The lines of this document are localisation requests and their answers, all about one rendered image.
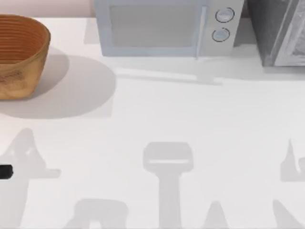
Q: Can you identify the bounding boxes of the microwave oven door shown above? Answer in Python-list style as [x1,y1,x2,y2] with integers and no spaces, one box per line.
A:
[93,0,207,58]

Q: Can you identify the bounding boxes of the round microwave knob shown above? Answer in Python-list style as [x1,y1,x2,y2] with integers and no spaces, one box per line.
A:
[215,7,235,23]
[211,27,231,43]

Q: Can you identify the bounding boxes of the pale microwave oven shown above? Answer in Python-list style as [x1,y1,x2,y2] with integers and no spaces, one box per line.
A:
[92,0,245,59]

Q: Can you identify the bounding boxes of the brown wooden basket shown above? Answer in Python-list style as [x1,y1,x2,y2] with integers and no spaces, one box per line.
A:
[0,14,51,100]

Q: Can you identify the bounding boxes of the microwave door handle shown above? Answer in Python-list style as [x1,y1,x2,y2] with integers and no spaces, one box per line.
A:
[195,6,208,60]

